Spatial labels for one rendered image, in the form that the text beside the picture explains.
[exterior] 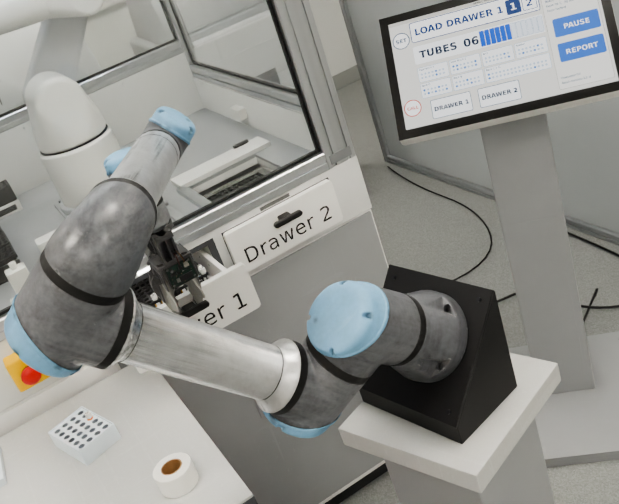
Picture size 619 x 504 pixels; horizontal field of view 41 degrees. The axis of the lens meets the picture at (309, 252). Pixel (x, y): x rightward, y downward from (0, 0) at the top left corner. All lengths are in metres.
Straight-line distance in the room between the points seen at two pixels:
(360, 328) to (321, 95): 0.85
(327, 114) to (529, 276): 0.73
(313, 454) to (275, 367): 1.05
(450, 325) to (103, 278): 0.56
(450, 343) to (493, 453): 0.18
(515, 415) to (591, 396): 1.11
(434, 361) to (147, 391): 0.69
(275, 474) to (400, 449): 0.87
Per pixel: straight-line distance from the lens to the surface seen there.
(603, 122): 2.98
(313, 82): 1.90
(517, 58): 1.98
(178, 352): 1.14
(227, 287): 1.71
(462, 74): 1.98
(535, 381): 1.45
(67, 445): 1.68
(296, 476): 2.26
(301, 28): 1.87
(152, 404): 1.73
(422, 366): 1.31
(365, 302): 1.19
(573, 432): 2.41
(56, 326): 1.06
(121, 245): 1.03
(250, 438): 2.13
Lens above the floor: 1.69
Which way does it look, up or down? 27 degrees down
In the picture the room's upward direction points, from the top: 20 degrees counter-clockwise
